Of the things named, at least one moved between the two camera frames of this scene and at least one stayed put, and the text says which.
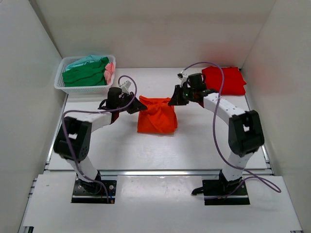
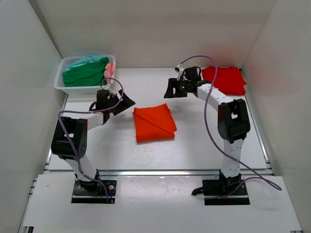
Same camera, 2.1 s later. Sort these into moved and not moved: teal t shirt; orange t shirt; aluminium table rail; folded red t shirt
Moved: orange t shirt
Not moved: teal t shirt; aluminium table rail; folded red t shirt
